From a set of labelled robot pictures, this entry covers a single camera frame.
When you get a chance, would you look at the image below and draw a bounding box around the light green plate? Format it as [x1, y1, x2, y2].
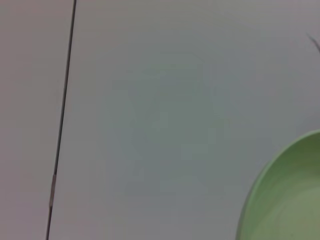
[234, 129, 320, 240]

